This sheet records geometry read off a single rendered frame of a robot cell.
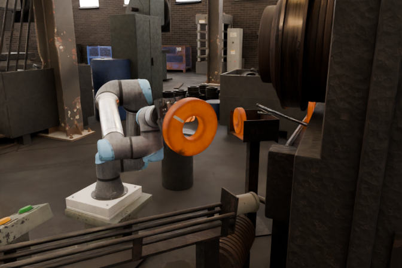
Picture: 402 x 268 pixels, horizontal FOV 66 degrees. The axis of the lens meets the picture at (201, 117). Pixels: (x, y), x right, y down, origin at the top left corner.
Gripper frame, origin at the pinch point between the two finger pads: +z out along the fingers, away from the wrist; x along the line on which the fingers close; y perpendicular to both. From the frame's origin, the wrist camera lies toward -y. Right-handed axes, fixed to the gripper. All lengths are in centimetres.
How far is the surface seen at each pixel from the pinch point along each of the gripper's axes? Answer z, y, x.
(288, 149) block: 3.1, -14.1, 31.3
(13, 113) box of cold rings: -312, 25, -45
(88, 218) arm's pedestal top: -86, -43, -17
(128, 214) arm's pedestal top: -79, -45, 0
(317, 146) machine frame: 20.4, -11.0, 24.3
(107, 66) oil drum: -359, 79, 73
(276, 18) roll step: 1.5, 27.8, 35.3
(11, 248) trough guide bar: -0.4, -20.1, -44.2
